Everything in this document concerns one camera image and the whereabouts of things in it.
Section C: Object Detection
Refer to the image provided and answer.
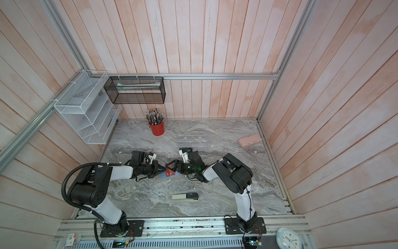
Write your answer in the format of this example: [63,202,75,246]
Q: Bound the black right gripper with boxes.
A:
[166,161,199,175]

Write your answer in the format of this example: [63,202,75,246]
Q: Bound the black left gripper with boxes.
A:
[139,160,167,178]

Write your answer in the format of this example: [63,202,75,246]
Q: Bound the black VIP card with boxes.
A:
[180,148,192,153]

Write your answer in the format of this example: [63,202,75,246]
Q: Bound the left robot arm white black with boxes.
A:
[61,151,166,237]

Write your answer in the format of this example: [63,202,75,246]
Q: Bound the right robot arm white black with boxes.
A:
[165,149,257,233]

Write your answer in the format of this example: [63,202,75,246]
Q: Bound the clear acrylic tiered organizer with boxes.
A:
[177,134,209,151]

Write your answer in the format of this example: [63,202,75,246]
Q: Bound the beige black stapler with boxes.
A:
[172,193,199,202]

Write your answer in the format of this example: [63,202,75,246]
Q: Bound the red pencil cup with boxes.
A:
[149,121,165,137]

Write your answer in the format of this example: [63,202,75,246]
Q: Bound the bundle of pencils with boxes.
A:
[145,109,164,126]

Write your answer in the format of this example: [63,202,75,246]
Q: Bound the pink pencil case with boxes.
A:
[238,134,262,148]

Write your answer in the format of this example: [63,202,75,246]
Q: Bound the small white label box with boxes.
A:
[64,233,81,247]

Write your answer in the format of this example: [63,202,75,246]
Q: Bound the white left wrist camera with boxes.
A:
[145,153,157,165]

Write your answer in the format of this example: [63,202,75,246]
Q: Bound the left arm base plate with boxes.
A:
[100,220,145,238]

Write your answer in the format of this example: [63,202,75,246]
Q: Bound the aluminium front rail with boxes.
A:
[52,214,313,249]

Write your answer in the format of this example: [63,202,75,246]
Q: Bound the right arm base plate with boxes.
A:
[223,216,267,234]

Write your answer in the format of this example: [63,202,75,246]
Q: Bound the black mesh wall basket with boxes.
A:
[104,76,166,104]

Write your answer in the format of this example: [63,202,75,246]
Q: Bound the white wire mesh shelf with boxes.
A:
[55,70,121,145]

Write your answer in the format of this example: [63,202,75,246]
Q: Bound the white wall clock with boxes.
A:
[276,227,303,249]

